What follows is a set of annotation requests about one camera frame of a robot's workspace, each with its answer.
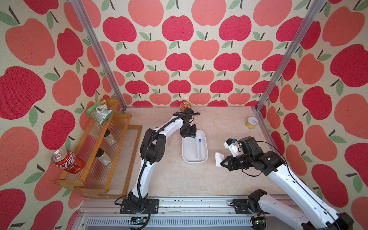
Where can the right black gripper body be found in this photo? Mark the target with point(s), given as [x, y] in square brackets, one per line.
[241, 161]

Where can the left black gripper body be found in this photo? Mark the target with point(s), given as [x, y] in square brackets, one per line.
[189, 130]

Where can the white wipe cloth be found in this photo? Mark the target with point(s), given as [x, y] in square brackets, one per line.
[219, 158]

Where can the white rectangular tray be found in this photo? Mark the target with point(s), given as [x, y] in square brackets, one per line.
[188, 149]

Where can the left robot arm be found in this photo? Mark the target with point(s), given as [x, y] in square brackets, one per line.
[152, 151]

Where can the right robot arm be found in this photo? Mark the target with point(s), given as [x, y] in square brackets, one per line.
[314, 215]

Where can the red gold round tin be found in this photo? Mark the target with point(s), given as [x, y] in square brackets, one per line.
[184, 105]

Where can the yellow white can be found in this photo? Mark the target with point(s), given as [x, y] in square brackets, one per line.
[251, 122]

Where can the glass spice jar upper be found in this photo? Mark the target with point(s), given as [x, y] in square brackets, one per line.
[109, 138]

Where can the glass spice jar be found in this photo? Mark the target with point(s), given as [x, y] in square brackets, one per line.
[109, 138]
[103, 157]

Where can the wooden shelf rack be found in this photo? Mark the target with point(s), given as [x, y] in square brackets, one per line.
[96, 180]

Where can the green snack bag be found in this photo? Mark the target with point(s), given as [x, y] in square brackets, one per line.
[100, 112]

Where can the glass spice jar lower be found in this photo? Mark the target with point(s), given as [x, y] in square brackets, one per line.
[103, 157]

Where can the red cola can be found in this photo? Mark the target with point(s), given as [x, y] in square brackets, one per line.
[67, 161]

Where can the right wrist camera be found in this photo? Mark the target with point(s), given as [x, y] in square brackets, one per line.
[247, 145]

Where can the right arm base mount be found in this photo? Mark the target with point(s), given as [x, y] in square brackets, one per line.
[247, 206]

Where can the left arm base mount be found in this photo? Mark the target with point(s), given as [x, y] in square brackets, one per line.
[137, 207]

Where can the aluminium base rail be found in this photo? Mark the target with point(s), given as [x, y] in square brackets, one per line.
[174, 213]

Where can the left aluminium frame post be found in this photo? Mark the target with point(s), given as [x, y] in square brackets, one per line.
[99, 51]

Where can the aluminium frame post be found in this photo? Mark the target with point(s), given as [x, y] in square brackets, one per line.
[312, 12]
[99, 51]

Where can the right aluminium frame post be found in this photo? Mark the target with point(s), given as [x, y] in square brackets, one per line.
[312, 12]

